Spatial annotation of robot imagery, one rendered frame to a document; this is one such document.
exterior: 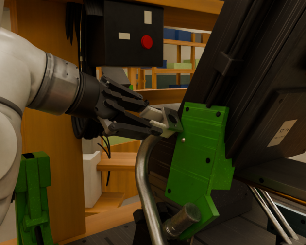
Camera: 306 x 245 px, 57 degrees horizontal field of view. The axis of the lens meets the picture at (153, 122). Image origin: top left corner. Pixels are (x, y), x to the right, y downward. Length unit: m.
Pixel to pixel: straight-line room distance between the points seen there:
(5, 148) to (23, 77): 0.12
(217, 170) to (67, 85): 0.32
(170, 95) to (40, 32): 0.50
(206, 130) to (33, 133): 0.42
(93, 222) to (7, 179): 0.62
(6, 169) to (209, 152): 0.35
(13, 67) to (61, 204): 0.50
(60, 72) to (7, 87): 0.09
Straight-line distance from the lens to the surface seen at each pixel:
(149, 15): 0.76
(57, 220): 0.84
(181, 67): 6.31
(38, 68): 0.43
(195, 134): 0.57
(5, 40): 0.43
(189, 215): 0.53
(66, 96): 0.44
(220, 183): 0.58
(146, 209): 0.61
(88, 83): 0.47
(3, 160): 0.32
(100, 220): 0.95
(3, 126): 0.33
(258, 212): 1.00
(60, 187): 0.81
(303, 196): 0.58
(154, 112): 0.59
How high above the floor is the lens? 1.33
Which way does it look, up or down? 10 degrees down
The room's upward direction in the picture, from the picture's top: straight up
